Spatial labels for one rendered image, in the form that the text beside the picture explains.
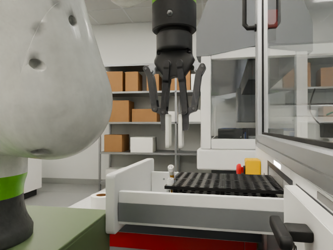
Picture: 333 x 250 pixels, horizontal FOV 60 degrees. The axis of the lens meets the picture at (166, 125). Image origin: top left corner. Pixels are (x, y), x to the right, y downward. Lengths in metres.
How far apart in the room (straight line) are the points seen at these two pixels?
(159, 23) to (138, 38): 4.59
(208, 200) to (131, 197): 0.14
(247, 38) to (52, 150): 1.29
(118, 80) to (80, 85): 4.37
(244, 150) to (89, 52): 1.21
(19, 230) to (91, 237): 0.12
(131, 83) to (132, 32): 1.06
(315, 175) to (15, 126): 0.32
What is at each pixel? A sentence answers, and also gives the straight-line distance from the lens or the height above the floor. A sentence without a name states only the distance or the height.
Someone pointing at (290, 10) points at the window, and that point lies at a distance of 0.64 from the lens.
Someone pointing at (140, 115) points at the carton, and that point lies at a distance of 4.54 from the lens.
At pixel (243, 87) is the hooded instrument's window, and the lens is 1.47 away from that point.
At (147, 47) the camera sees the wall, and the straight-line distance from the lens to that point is 5.11.
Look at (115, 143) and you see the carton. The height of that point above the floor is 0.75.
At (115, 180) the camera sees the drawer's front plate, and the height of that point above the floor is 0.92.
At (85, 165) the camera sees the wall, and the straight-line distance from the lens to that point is 5.33.
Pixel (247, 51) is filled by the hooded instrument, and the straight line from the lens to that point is 1.49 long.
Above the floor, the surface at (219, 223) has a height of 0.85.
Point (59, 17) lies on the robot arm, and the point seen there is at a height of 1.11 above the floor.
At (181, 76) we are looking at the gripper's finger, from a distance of 0.59.
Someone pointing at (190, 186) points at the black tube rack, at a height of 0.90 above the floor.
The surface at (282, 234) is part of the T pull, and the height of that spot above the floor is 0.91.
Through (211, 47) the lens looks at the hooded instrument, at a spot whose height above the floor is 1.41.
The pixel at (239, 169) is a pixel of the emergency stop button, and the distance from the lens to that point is 0.96.
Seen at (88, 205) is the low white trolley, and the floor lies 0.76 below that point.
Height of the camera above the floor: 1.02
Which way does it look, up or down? level
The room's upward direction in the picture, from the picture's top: straight up
